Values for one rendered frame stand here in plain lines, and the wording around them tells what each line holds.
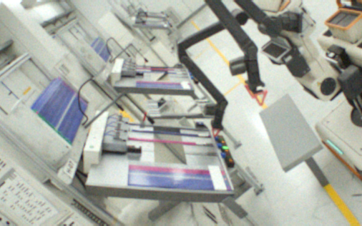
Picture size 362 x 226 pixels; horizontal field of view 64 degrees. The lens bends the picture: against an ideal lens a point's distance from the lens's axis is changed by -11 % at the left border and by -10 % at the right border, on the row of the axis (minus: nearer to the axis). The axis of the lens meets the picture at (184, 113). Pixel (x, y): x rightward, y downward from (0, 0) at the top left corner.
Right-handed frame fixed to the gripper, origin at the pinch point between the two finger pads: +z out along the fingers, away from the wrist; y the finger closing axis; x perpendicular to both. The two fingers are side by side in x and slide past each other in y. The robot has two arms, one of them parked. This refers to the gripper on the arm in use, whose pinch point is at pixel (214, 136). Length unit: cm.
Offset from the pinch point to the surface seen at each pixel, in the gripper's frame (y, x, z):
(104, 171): 46, -65, 2
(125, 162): 36, -55, 2
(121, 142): 26, -58, -4
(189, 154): 23.0, -19.0, 1.1
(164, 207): 26, -29, 40
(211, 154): 23.0, -6.4, 0.6
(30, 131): 49, -101, -19
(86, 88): -86, -95, 9
